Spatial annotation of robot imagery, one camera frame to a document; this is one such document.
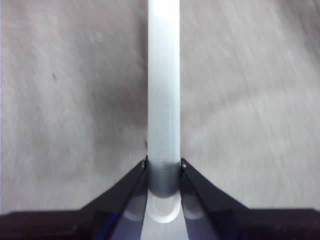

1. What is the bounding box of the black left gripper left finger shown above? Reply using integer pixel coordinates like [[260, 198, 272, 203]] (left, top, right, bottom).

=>
[[0, 156, 150, 240]]

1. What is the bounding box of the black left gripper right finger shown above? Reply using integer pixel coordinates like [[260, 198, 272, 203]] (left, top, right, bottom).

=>
[[179, 157, 320, 240]]

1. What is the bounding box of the grey-handled sponge cup brush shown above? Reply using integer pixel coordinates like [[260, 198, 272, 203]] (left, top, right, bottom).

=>
[[145, 0, 182, 225]]

